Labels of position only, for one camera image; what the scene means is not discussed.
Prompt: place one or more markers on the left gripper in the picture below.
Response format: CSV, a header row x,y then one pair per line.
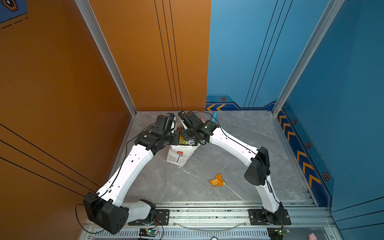
x,y
176,135

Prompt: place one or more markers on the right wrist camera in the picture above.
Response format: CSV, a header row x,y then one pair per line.
x,y
182,117

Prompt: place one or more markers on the left aluminium corner post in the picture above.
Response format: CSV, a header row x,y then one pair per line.
x,y
101,42

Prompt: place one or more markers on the right green circuit board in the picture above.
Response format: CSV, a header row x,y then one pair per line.
x,y
278,234

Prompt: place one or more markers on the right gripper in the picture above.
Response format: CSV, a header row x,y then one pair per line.
x,y
186,138

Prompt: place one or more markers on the white floral paper bag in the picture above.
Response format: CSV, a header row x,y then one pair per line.
x,y
179,155

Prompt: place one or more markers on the green circuit board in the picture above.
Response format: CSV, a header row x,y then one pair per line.
x,y
278,234
148,234

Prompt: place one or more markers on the left green circuit board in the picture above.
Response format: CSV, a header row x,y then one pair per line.
x,y
148,234

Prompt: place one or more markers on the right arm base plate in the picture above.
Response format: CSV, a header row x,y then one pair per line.
x,y
262,217

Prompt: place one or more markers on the right aluminium corner post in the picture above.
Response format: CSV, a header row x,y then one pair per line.
x,y
318,34

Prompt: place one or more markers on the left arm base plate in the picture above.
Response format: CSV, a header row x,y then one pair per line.
x,y
158,216

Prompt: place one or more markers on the blue toy microphone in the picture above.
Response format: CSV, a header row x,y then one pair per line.
x,y
214,117

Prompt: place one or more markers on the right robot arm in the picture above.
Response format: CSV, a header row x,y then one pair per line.
x,y
256,159

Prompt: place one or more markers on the aluminium corner post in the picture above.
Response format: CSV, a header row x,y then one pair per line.
x,y
101,42
318,34

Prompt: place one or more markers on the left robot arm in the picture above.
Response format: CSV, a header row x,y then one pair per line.
x,y
105,207

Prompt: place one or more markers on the aluminium front rail frame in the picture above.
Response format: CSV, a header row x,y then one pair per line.
x,y
229,215

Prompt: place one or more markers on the pink object bottom right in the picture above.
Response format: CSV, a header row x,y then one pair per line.
x,y
312,236

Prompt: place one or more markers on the green Fox's tea candy bag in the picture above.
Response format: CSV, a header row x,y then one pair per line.
x,y
191,142

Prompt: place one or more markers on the small orange snack packet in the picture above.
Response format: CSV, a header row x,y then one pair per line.
x,y
218,181

